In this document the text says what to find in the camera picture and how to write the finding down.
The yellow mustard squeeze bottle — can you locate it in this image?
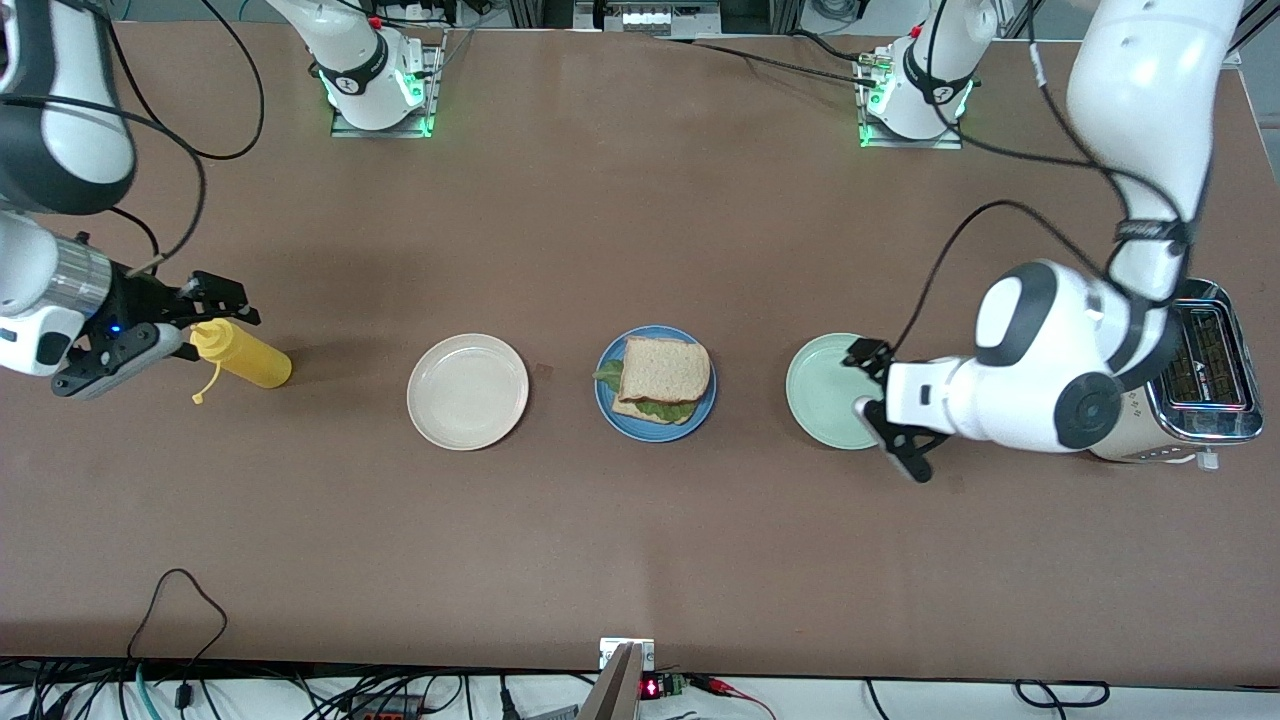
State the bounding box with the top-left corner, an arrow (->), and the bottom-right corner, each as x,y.
189,318 -> 294,407

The toasted bread slice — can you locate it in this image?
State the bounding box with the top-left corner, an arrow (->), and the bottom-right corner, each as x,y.
617,336 -> 714,407
611,398 -> 694,428

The green lettuce leaf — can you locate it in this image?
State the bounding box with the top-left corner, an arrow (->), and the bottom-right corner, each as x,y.
592,360 -> 699,423

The light green round plate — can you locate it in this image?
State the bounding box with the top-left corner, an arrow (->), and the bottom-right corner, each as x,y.
785,333 -> 893,451

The blue round plate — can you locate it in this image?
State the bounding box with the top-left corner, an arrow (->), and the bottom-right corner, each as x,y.
595,323 -> 719,442

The beige round plate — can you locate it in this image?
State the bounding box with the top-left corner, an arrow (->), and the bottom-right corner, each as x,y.
406,333 -> 530,452

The cream chrome toaster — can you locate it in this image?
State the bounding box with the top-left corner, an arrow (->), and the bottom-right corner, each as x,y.
1088,277 -> 1265,472

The white power strip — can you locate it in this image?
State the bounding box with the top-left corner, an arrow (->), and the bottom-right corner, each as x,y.
618,5 -> 693,34

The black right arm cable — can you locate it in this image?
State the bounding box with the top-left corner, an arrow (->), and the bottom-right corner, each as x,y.
0,0 -> 267,277

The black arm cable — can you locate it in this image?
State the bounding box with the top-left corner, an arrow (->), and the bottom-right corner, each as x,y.
0,0 -> 267,277
888,0 -> 1193,353

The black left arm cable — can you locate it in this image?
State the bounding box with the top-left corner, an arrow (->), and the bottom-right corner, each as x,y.
888,0 -> 1193,353

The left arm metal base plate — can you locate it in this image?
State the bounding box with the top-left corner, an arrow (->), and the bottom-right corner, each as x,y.
857,50 -> 966,151

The thin black looped cable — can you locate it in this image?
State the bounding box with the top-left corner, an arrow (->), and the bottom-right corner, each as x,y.
125,568 -> 230,693

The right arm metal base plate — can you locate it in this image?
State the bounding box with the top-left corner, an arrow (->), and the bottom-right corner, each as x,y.
330,30 -> 443,139

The black cable across table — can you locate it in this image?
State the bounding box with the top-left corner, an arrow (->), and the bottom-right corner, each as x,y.
655,30 -> 887,91

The black coiled cable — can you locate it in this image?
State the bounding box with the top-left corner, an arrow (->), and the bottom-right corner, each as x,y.
1014,679 -> 1112,710

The white camera mounting bracket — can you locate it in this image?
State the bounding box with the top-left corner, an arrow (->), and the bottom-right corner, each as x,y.
599,637 -> 656,671

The grey metal camera bar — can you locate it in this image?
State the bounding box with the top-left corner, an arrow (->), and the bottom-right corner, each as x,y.
577,643 -> 645,720

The aluminium frame corner profile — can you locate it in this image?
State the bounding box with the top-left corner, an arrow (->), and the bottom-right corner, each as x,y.
1225,0 -> 1280,70

